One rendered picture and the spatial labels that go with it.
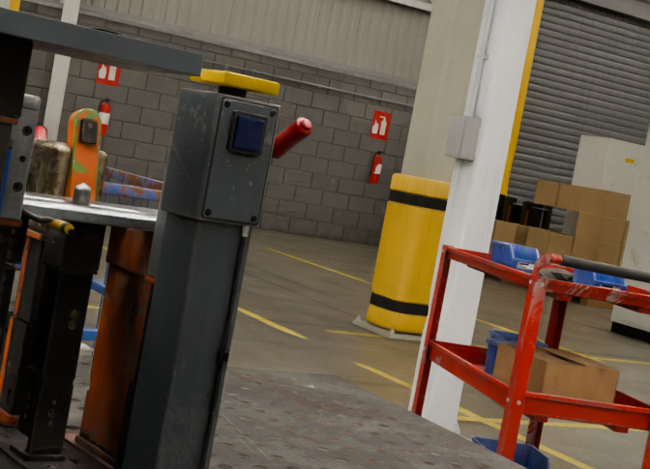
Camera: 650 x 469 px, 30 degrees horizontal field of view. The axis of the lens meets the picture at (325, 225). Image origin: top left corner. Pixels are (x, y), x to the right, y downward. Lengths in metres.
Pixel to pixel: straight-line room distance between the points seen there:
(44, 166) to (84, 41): 0.63
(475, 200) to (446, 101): 3.26
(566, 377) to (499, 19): 2.21
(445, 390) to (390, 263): 3.23
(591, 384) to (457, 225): 1.89
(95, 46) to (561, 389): 2.54
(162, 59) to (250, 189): 0.16
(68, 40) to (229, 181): 0.21
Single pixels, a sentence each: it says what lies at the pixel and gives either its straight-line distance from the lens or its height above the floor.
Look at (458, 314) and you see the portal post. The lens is 5.19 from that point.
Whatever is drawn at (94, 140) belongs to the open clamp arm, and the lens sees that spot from 1.55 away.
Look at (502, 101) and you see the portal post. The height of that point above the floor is 1.48.
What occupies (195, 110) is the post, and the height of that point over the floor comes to 1.12.
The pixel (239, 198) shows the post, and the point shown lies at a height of 1.05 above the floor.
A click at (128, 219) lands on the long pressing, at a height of 1.00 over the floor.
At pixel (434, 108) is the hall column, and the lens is 8.32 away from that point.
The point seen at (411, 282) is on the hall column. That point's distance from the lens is 8.29.
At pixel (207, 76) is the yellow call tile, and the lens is 1.08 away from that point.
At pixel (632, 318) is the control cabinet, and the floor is 0.18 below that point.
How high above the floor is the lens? 1.10
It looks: 3 degrees down
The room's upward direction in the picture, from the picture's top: 10 degrees clockwise
